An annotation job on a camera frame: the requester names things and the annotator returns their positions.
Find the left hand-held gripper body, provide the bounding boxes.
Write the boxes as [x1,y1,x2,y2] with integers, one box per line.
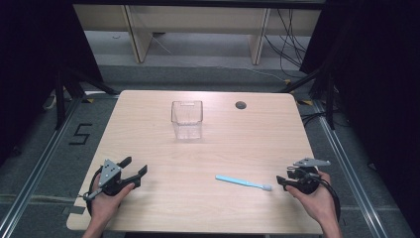
[82,159,137,201]

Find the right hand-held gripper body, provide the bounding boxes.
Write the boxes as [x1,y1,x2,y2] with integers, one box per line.
[285,158,332,195]

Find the light blue toothbrush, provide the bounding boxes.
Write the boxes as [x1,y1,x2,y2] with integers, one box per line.
[215,175,273,192]

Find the clear plastic container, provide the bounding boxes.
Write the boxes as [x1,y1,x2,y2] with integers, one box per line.
[170,99,204,142]

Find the person's right hand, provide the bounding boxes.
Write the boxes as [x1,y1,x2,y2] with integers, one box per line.
[284,171,339,230]

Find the person's left hand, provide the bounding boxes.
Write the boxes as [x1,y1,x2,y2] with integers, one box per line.
[88,177,136,226]

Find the grey tape strip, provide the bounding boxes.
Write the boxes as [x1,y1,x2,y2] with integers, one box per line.
[61,204,86,215]

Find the black metal stand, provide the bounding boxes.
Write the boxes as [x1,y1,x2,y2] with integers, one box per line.
[53,63,121,131]
[279,63,337,131]

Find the black curtain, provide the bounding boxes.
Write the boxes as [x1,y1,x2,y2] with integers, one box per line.
[298,0,420,232]
[0,0,104,168]

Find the black metal crossbar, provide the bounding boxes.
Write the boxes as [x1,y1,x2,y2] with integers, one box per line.
[71,0,327,10]

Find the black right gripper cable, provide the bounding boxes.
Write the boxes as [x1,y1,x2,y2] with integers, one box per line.
[290,167,342,223]

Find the aluminium floor rail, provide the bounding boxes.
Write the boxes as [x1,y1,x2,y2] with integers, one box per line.
[311,98,390,238]
[0,95,84,238]

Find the white cord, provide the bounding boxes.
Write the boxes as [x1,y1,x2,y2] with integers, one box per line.
[42,93,57,111]

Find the black floor cable bundle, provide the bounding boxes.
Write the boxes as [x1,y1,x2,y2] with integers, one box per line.
[263,9,312,79]

